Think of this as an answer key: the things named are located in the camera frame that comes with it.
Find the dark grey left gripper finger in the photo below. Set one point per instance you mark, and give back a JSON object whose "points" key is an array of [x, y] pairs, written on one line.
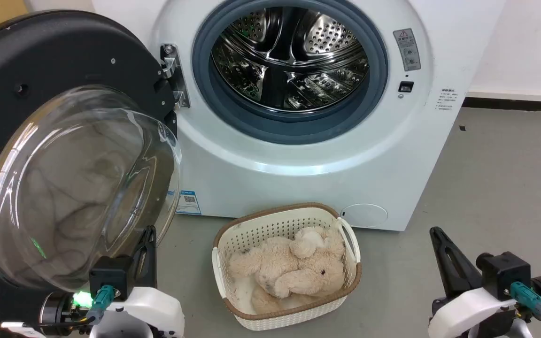
{"points": [[146, 263]]}

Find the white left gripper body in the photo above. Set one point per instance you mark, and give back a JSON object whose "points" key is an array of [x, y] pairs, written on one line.
{"points": [[148, 314]]}

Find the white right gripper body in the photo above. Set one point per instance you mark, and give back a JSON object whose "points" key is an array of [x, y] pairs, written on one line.
{"points": [[463, 312]]}

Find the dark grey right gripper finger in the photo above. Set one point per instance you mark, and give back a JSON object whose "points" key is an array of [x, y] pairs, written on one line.
{"points": [[458, 274]]}

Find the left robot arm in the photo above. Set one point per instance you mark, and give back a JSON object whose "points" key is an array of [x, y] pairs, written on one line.
{"points": [[57, 307]]}

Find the white front-load washing machine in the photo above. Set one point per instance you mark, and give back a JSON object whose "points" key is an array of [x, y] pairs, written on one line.
{"points": [[298, 188]]}

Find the metal door hinge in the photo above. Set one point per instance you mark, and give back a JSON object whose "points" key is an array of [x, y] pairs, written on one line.
{"points": [[177, 80]]}

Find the black door latch slot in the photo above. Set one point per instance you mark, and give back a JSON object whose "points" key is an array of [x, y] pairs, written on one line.
{"points": [[406, 87]]}

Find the black round glass washer door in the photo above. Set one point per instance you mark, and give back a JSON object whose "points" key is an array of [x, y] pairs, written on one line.
{"points": [[40, 56]]}

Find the blue and white QR sticker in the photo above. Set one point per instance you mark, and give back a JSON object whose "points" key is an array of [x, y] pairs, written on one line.
{"points": [[189, 202]]}

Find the round white filter cover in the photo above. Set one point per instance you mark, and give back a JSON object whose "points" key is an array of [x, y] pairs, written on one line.
{"points": [[364, 216]]}

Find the cream plastic laundry basket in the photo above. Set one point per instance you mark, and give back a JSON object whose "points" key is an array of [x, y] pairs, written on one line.
{"points": [[261, 227]]}

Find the beige plush toy dog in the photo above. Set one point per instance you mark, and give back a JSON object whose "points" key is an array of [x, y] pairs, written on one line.
{"points": [[294, 272]]}

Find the small printed text label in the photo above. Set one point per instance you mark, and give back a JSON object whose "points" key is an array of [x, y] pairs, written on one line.
{"points": [[446, 100]]}

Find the black baseboard strip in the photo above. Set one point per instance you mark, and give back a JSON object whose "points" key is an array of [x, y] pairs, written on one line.
{"points": [[514, 104]]}

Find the grey warning sticker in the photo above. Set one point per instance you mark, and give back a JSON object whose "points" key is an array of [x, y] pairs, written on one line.
{"points": [[407, 49]]}

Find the stainless steel perforated drum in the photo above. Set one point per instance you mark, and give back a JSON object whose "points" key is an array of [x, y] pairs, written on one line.
{"points": [[294, 61]]}

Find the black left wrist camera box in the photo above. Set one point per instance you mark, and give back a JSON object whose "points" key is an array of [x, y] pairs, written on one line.
{"points": [[110, 272]]}

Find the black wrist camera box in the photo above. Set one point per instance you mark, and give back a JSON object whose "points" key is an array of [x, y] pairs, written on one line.
{"points": [[110, 272], [505, 274]]}

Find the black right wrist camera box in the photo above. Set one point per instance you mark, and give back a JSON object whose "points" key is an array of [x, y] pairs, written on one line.
{"points": [[505, 274]]}

